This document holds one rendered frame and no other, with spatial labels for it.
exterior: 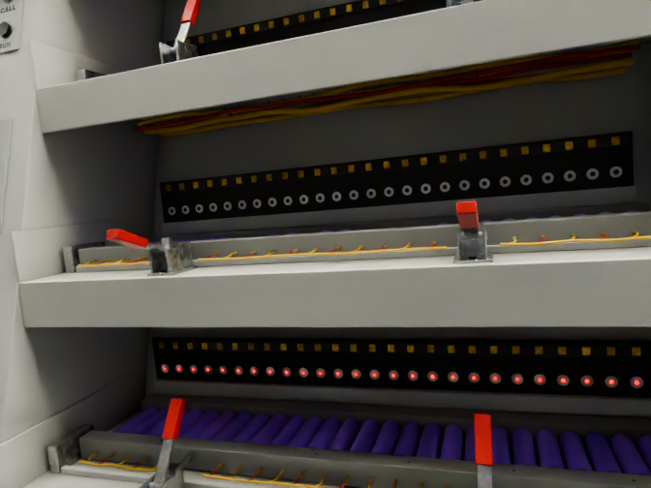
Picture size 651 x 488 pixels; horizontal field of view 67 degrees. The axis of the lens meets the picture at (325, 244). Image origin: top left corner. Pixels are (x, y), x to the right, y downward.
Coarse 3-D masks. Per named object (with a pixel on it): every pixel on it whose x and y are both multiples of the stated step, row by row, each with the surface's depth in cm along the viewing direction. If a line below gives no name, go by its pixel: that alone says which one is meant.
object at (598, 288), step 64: (576, 192) 49; (64, 256) 53; (448, 256) 40; (512, 256) 37; (576, 256) 35; (640, 256) 32; (64, 320) 47; (128, 320) 45; (192, 320) 43; (256, 320) 41; (320, 320) 39; (384, 320) 37; (448, 320) 36; (512, 320) 34; (576, 320) 33; (640, 320) 32
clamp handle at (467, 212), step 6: (456, 204) 31; (462, 204) 30; (468, 204) 30; (474, 204) 30; (456, 210) 30; (462, 210) 30; (468, 210) 30; (474, 210) 30; (462, 216) 31; (468, 216) 31; (474, 216) 31; (462, 222) 32; (468, 222) 32; (474, 222) 32; (462, 228) 33; (468, 228) 33; (474, 228) 34; (468, 234) 36; (474, 234) 36
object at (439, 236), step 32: (512, 224) 39; (544, 224) 38; (576, 224) 38; (608, 224) 37; (640, 224) 36; (96, 256) 52; (128, 256) 51; (192, 256) 48; (224, 256) 47; (256, 256) 46; (288, 256) 43
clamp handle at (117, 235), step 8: (112, 232) 39; (120, 232) 39; (128, 232) 40; (112, 240) 39; (120, 240) 39; (128, 240) 40; (136, 240) 40; (144, 240) 41; (168, 240) 45; (136, 248) 42; (144, 248) 43; (152, 248) 43; (160, 248) 43; (168, 248) 45
